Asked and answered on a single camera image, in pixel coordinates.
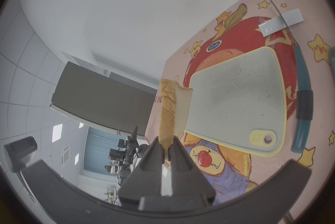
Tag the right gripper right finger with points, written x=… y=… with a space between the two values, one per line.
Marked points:
x=187 y=175

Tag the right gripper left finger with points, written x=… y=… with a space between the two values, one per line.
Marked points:
x=146 y=175

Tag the slice of bread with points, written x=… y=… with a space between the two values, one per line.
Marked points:
x=172 y=107

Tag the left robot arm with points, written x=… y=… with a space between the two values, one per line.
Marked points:
x=125 y=156

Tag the blue curtain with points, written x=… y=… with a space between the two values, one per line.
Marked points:
x=104 y=144

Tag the cutting board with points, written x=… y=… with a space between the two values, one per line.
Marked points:
x=235 y=97

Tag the white knife rest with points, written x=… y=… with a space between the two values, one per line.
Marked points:
x=280 y=22

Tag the dark grey tray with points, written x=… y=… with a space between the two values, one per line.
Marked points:
x=332 y=59

